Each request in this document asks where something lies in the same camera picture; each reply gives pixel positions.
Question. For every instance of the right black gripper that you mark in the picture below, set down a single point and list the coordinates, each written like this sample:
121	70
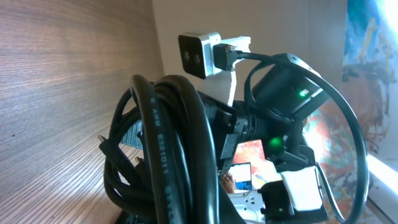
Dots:
229	127

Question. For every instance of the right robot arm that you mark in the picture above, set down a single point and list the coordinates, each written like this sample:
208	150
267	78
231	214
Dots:
272	111

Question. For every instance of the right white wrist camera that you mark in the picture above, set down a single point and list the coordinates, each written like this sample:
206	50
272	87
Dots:
198	54

